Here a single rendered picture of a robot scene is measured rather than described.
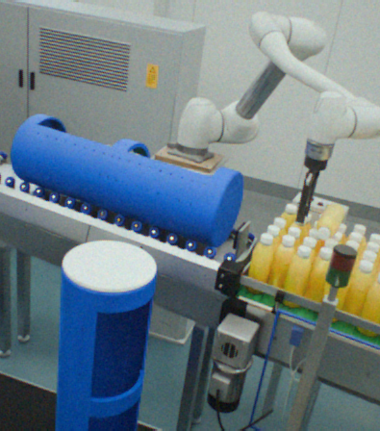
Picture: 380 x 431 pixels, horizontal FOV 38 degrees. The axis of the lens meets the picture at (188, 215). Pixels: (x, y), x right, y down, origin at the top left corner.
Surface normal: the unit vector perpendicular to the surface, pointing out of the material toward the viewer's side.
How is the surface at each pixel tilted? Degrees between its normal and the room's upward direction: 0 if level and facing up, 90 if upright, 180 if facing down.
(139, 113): 90
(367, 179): 90
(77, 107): 90
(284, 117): 90
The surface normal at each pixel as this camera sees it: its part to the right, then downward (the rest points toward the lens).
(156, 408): 0.13, -0.89
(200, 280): -0.36, 0.03
